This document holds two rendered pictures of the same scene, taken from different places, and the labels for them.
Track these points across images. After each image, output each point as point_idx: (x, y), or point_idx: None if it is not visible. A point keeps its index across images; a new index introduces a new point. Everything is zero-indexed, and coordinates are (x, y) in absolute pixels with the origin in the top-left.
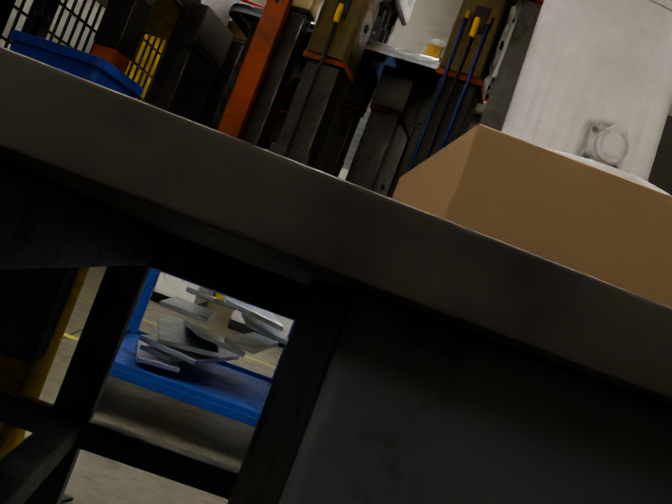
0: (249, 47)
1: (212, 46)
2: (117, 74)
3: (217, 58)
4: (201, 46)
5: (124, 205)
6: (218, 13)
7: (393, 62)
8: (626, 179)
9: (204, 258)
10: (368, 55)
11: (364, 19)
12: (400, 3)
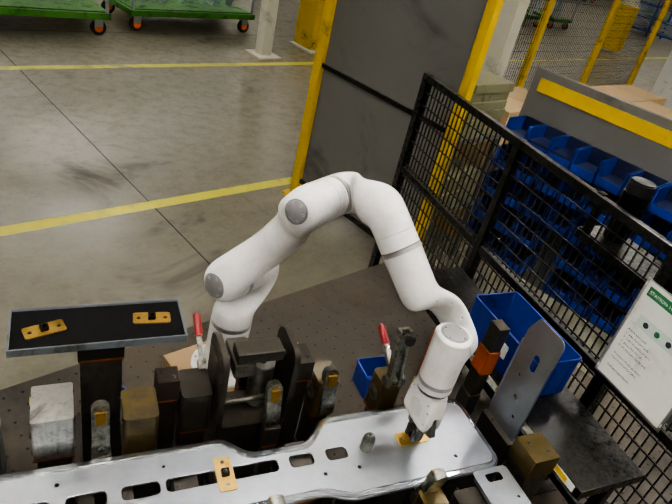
0: None
1: (488, 437)
2: (359, 366)
3: (494, 449)
4: (480, 430)
5: None
6: (504, 426)
7: (387, 428)
8: (203, 342)
9: None
10: (401, 427)
11: (370, 385)
12: (404, 404)
